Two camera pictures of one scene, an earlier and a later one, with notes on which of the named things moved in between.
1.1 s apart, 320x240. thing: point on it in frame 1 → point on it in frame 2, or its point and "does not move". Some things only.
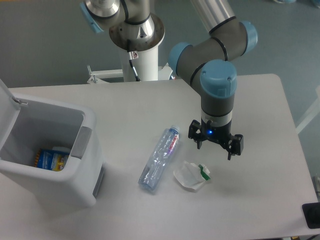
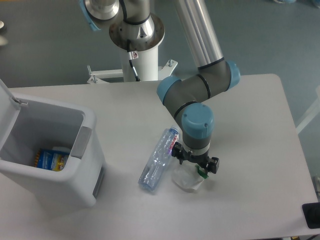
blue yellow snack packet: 51,159 does not move
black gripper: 221,134 → 201,160
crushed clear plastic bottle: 159,159 does not move
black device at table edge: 311,212 does not move
